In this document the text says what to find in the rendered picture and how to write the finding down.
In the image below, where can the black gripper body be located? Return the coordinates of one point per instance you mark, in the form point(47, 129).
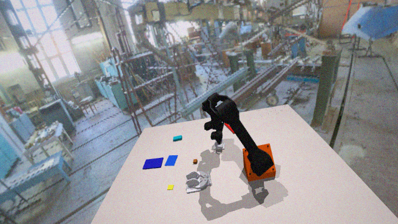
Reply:
point(217, 126)

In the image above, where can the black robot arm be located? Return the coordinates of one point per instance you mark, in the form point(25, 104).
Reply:
point(228, 113)

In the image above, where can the small teal block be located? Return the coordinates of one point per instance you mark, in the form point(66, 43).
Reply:
point(176, 138)

